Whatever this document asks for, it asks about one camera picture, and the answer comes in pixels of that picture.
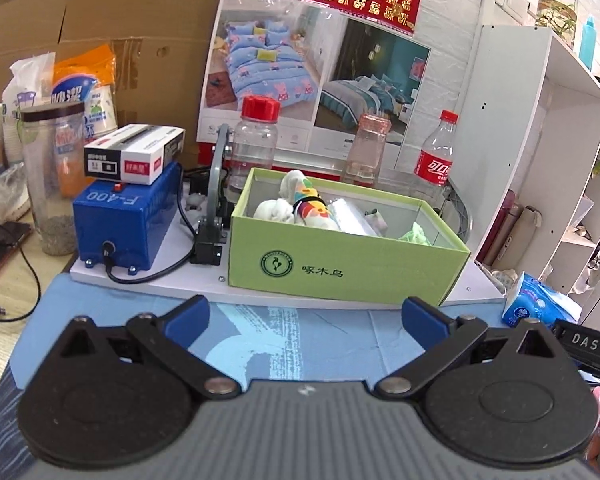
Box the white knotted towel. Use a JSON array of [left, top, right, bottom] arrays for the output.
[[253, 198, 294, 224]]

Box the patterned white sock bundle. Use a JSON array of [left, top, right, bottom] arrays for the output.
[[279, 170, 339, 231]]

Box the white machine base board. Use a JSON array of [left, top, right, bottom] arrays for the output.
[[68, 219, 508, 311]]

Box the blue cloth mat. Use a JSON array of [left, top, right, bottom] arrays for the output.
[[0, 273, 512, 441]]

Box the blue tissue pack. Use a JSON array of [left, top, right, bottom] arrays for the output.
[[502, 273, 582, 328]]

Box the blue F-400 machine box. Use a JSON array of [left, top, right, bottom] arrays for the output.
[[72, 162, 182, 271]]

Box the green cardboard box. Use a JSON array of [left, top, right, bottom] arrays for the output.
[[228, 168, 470, 307]]

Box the white shelf unit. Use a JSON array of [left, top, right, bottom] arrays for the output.
[[450, 24, 600, 334]]

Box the coca-cola plastic bottle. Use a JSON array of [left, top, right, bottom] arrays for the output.
[[414, 110, 458, 209]]

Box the black white red pen box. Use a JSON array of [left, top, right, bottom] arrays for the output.
[[84, 124, 185, 185]]

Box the pink-lid clear bottle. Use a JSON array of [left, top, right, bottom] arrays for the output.
[[340, 114, 391, 188]]

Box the red-lid clear jar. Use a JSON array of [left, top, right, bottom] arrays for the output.
[[227, 96, 280, 196]]

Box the tall clear plastic jar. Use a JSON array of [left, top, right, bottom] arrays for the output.
[[19, 101, 86, 256]]

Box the stack of paper cups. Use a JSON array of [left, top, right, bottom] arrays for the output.
[[0, 103, 23, 165]]

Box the bedding poster calendar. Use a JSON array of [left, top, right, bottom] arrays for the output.
[[197, 0, 429, 160]]

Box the large cardboard sheet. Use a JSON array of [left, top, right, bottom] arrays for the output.
[[0, 0, 219, 166]]

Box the black machine power cable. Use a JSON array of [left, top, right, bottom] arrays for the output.
[[100, 199, 196, 286]]

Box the black USB cable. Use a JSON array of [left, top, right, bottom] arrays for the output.
[[0, 221, 42, 323]]

